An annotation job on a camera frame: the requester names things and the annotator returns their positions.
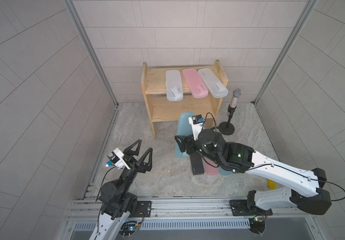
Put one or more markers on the pink pencil case top shelf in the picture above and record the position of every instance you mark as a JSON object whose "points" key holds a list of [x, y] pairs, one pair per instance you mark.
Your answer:
{"points": [[195, 83]]}

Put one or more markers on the right circuit board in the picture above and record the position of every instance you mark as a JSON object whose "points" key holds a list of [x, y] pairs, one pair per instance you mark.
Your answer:
{"points": [[257, 225]]}

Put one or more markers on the circuit board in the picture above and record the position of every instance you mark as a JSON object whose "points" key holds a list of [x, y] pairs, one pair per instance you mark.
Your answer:
{"points": [[257, 225], [129, 228]]}

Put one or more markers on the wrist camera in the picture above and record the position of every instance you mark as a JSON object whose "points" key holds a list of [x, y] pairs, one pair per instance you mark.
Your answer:
{"points": [[197, 125], [116, 159]]}

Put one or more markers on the light teal pencil case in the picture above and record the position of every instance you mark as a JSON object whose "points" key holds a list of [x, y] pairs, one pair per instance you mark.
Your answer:
{"points": [[184, 129]]}

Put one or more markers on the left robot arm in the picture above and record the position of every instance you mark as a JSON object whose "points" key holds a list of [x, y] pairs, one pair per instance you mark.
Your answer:
{"points": [[117, 202]]}

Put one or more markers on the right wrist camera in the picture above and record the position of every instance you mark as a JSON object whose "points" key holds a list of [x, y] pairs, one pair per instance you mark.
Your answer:
{"points": [[197, 125]]}

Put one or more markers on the yellow block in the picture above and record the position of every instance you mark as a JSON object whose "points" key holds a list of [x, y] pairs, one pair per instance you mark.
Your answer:
{"points": [[271, 184]]}

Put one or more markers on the glitter microphone on stand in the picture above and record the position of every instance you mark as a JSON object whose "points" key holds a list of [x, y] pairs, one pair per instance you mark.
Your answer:
{"points": [[227, 128]]}

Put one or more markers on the left circuit board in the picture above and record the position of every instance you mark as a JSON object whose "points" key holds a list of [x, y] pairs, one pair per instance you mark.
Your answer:
{"points": [[129, 228]]}

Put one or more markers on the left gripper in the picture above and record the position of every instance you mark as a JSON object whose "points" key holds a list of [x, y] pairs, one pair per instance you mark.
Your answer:
{"points": [[138, 168]]}

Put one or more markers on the frosted white pencil case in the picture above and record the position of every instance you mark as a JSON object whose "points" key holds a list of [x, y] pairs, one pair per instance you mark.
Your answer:
{"points": [[213, 83]]}

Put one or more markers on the wooden two-tier shelf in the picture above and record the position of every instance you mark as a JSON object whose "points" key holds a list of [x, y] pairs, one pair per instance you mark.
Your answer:
{"points": [[159, 109]]}

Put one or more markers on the blue-grey pencil case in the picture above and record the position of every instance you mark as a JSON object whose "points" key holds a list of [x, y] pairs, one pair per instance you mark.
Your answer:
{"points": [[224, 172]]}

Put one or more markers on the black pencil case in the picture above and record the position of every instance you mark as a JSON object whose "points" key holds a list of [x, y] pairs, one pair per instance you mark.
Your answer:
{"points": [[197, 164]]}

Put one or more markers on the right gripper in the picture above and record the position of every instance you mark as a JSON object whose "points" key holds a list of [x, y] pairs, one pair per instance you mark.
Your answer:
{"points": [[184, 139]]}

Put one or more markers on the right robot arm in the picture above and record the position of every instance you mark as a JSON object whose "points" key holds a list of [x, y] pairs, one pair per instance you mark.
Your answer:
{"points": [[302, 189]]}

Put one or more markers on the pink pencil case shelf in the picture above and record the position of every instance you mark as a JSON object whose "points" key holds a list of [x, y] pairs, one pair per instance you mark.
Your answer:
{"points": [[195, 83], [211, 168]]}

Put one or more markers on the white translucent pencil case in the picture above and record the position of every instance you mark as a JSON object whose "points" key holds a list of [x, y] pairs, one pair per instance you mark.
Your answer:
{"points": [[174, 87]]}

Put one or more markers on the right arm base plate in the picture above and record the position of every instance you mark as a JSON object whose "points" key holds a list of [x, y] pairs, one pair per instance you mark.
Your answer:
{"points": [[241, 208]]}

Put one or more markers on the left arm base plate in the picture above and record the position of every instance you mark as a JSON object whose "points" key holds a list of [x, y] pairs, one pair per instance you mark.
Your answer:
{"points": [[143, 209]]}

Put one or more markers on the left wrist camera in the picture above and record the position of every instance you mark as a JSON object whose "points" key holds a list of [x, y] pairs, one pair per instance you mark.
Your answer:
{"points": [[116, 159]]}

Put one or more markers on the aluminium mounting rail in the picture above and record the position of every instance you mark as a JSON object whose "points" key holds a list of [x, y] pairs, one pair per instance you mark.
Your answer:
{"points": [[174, 208]]}

